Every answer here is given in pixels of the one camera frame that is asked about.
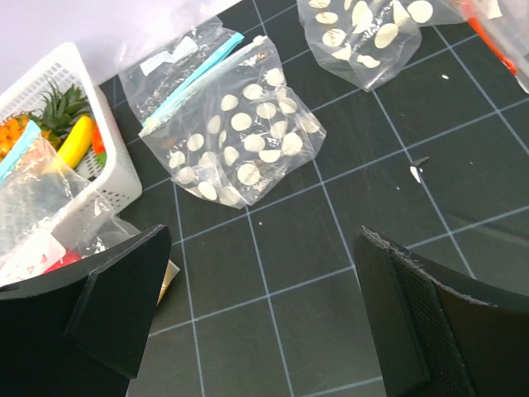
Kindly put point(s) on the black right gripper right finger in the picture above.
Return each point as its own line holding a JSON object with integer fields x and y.
{"x": 436, "y": 331}

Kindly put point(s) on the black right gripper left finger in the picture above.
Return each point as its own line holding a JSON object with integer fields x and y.
{"x": 82, "y": 330}

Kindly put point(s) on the red toy apple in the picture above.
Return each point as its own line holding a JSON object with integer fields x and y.
{"x": 68, "y": 258}

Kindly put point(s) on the clear zip bag teal zipper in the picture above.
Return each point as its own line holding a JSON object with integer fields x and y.
{"x": 46, "y": 209}

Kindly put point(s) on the clear bag blue zipper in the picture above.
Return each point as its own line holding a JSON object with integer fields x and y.
{"x": 161, "y": 76}

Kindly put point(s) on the white polka dot zip bag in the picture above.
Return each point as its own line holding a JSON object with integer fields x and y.
{"x": 236, "y": 131}

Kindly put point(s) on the polka dot bag at right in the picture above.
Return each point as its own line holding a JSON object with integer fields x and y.
{"x": 367, "y": 43}

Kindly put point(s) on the clear bag orange zipper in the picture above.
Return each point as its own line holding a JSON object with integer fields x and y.
{"x": 503, "y": 27}

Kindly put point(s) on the white plastic basket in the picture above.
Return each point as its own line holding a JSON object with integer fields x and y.
{"x": 54, "y": 94}

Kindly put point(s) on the black grid cutting mat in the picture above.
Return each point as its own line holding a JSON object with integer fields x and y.
{"x": 267, "y": 302}

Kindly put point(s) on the yellow toy banana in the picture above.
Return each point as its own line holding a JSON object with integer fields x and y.
{"x": 78, "y": 142}

